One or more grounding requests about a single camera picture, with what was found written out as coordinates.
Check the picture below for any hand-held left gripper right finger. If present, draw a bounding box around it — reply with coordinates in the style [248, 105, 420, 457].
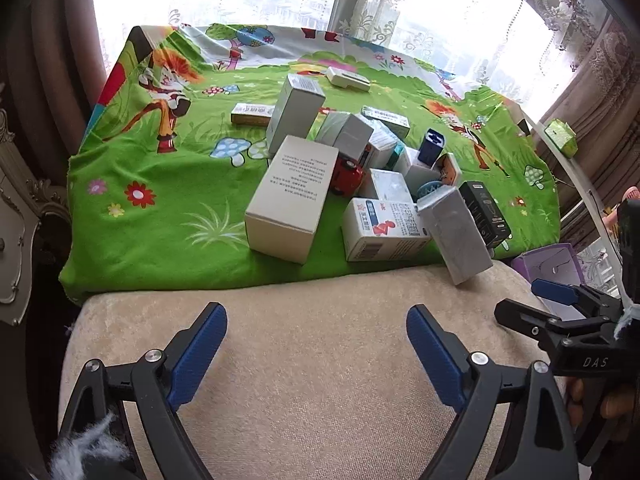
[406, 304, 583, 480]

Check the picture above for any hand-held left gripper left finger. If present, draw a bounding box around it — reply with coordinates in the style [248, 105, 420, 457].
[59, 302, 228, 480]

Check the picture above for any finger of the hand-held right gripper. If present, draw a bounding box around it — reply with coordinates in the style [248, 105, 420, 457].
[494, 298, 581, 357]
[531, 278, 623, 322]

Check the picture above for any purple storage box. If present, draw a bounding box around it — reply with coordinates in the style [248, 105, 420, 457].
[510, 242, 588, 313]

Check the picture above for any white barcode box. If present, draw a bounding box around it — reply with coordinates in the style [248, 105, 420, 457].
[342, 197, 432, 263]

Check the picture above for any large white text box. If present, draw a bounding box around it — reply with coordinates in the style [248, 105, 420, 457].
[244, 135, 341, 266]

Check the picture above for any small white tan box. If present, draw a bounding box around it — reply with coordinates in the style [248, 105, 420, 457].
[230, 102, 276, 127]

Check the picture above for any person's right hand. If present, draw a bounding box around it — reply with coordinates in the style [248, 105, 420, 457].
[566, 376, 640, 427]

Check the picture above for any white lace cloth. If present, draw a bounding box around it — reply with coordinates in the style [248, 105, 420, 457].
[580, 245, 621, 291]

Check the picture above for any black box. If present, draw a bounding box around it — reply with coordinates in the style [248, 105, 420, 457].
[458, 180, 512, 251]

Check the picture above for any silver wrapped box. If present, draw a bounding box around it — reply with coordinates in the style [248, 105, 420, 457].
[415, 185, 494, 286]

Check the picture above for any white curved shelf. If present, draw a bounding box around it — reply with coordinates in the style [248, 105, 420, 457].
[520, 105, 621, 261]

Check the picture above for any green cartoon printed blanket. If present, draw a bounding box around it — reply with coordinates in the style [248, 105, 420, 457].
[57, 24, 563, 306]

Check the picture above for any green tissue pack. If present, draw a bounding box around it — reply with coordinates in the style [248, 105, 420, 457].
[544, 119, 579, 156]

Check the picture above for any white orange box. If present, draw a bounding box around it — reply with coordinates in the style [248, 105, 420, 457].
[434, 152, 464, 187]

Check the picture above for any dark blue box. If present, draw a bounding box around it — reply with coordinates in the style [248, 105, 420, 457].
[418, 128, 446, 166]

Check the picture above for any brown curtain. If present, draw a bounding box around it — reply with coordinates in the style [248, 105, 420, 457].
[0, 0, 108, 171]
[520, 10, 640, 211]

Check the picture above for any white blue printed box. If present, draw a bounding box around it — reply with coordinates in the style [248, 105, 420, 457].
[366, 124, 401, 171]

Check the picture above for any ornate white cabinet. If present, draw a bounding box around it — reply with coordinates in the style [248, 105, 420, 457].
[0, 107, 71, 328]

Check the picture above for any grey white box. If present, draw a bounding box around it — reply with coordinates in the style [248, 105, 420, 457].
[333, 113, 375, 168]
[314, 110, 351, 147]

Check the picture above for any white green box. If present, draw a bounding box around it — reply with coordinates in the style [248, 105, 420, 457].
[360, 105, 411, 137]

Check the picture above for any tall white box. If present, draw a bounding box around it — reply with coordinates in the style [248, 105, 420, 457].
[266, 73, 327, 157]

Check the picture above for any flat white box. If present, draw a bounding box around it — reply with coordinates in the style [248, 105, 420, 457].
[325, 66, 372, 93]

